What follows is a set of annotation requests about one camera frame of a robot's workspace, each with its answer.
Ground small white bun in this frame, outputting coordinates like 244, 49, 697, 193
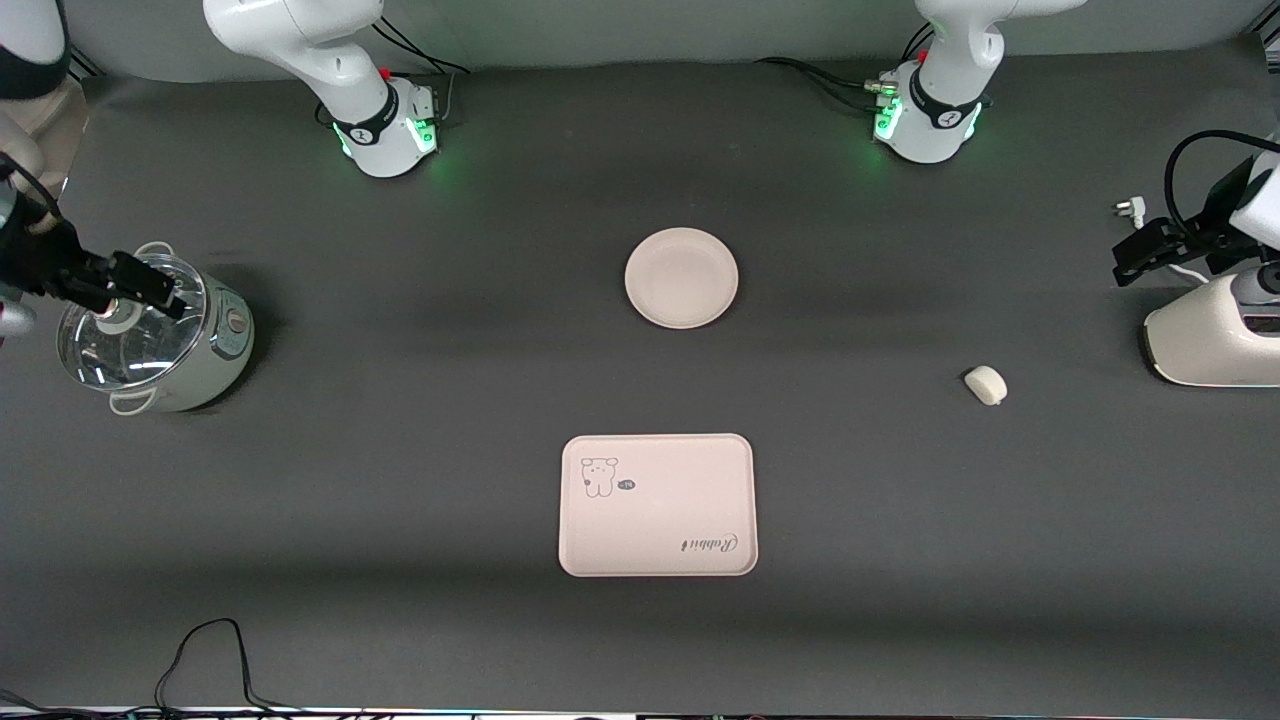
963, 365, 1009, 407

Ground round beige plate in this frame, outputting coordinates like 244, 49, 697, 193
625, 227, 740, 330

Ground beige rectangular rabbit tray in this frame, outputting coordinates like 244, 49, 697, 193
558, 433, 759, 578

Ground glass pot lid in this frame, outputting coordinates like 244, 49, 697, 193
57, 253, 209, 391

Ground pale green electric pot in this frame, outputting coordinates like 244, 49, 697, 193
57, 241, 256, 416

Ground white toaster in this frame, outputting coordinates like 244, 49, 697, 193
1142, 270, 1280, 388

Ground beige plastic object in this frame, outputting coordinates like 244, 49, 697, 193
0, 78, 91, 201

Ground white toaster power cable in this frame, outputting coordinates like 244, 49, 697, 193
1113, 198, 1213, 286

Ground black right arm gripper cable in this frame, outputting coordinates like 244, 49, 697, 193
0, 155, 63, 236

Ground black arm gripper cable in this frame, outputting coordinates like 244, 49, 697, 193
0, 155, 63, 236
1164, 130, 1280, 237

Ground black left arm gripper cable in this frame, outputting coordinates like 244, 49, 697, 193
1164, 130, 1280, 237

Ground black right arm base cables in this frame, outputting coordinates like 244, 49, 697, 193
370, 15, 471, 77

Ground black arm base cables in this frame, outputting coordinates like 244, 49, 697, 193
755, 25, 936, 116
370, 15, 471, 77

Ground thin black loose cable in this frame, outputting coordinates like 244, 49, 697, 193
0, 618, 301, 717

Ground black left arm base cables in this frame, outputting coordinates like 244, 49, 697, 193
755, 25, 936, 116

